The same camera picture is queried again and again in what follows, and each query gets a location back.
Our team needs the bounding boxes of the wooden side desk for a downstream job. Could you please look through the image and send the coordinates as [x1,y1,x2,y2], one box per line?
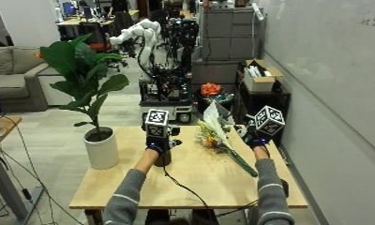
[0,115,46,221]

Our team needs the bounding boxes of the person's right hand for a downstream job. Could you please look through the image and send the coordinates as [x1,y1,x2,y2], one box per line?
[235,115,274,150]

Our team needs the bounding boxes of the background wooden desk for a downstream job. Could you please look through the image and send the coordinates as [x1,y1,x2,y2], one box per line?
[55,8,142,28]

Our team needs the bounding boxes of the white marker cube right glove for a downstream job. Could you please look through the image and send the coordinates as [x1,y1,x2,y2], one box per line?
[252,105,287,137]

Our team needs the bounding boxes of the orange flowers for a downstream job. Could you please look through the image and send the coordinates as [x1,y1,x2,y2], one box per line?
[200,82,224,98]

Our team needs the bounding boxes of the black cable on table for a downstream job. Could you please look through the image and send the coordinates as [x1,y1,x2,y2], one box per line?
[162,165,260,218]

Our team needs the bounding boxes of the black clamp on table edge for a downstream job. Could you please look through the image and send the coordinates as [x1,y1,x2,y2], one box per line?
[280,178,291,199]

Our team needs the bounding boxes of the black office chair orange seat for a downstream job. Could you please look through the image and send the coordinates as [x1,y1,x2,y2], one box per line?
[77,21,130,71]

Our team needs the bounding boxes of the whiteboard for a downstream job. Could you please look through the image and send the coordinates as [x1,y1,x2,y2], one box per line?
[260,0,375,158]

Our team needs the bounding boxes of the grey sofa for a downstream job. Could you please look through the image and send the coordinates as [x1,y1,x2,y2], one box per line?
[0,45,74,113]

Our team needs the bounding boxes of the green plant in white pot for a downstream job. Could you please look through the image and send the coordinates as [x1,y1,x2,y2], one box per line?
[39,32,131,171]

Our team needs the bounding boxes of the white marker cube glove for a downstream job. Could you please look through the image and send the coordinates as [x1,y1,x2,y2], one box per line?
[252,105,287,137]
[144,108,171,139]

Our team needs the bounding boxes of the black shelf unit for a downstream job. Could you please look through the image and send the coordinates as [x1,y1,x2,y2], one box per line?
[232,68,292,146]

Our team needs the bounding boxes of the cardboard box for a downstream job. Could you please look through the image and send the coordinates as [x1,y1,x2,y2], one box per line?
[242,58,286,94]

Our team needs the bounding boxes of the black bucket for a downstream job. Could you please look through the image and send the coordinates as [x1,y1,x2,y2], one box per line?
[194,90,236,116]

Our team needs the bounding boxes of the paper-wrapped flower bouquet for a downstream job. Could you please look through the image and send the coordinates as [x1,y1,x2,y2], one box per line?
[195,99,260,178]

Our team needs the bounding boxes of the white marker cube left glove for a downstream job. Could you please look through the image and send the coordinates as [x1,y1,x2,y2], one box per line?
[144,108,171,139]

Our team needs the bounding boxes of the grey filing cabinets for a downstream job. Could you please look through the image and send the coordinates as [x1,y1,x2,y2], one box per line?
[190,7,266,86]

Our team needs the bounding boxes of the thin floor cable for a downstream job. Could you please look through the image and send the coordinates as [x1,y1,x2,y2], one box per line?
[0,115,86,225]

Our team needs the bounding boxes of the black mobile robot cart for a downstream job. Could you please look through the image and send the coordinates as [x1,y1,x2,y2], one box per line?
[138,18,200,125]

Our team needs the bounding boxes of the person's left hand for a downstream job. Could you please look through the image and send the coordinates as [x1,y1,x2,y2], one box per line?
[142,121,184,156]

